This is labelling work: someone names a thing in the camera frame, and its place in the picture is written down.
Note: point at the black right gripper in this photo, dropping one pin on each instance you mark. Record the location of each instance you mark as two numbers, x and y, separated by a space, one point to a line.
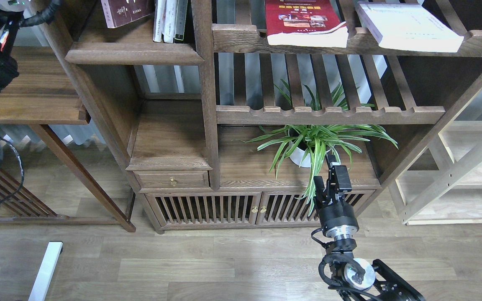
336 216

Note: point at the maroon book white characters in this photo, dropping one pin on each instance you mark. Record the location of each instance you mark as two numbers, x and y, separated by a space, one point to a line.
121 12

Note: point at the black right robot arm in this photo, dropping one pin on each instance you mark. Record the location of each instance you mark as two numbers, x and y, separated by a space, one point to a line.
353 278

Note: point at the red book on shelf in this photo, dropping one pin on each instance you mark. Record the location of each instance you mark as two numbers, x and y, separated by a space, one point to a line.
304 23

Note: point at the white plant pot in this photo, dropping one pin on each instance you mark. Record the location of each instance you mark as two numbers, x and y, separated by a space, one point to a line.
297 156

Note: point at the green spider plant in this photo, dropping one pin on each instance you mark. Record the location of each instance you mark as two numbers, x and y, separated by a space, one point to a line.
317 141

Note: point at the dark wooden bookshelf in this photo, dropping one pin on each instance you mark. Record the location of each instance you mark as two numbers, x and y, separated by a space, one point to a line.
175 116

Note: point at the dark upright book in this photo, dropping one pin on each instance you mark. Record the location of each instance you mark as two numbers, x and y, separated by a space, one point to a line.
180 21

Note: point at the dark wooden side table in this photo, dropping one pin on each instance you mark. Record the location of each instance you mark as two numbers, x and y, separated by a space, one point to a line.
40 96

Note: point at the white post on floor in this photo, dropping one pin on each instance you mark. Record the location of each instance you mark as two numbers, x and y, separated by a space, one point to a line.
46 271

